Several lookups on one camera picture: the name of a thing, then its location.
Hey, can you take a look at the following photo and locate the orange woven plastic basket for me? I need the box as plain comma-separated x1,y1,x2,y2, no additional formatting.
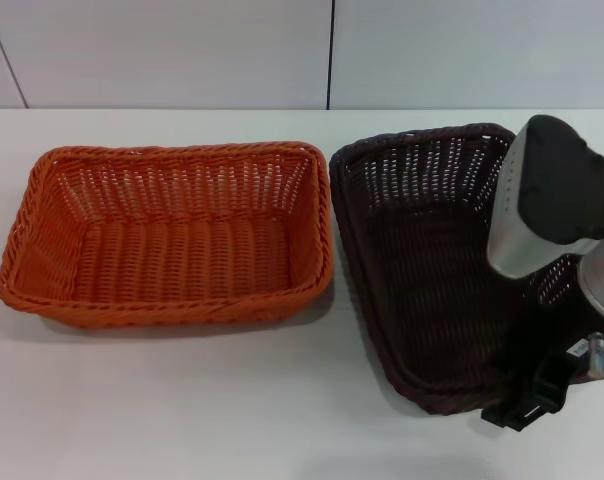
0,141,334,330

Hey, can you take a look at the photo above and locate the dark brown woven plastic basket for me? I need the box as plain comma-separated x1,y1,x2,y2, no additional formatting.
328,121,604,417

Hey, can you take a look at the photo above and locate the silver cable connector plug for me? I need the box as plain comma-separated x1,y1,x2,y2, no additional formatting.
584,335,604,377

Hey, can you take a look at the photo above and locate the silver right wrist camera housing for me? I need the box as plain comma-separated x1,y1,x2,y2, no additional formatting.
485,113,604,279

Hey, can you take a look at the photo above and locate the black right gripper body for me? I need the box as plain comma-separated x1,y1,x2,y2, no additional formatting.
556,337,600,397

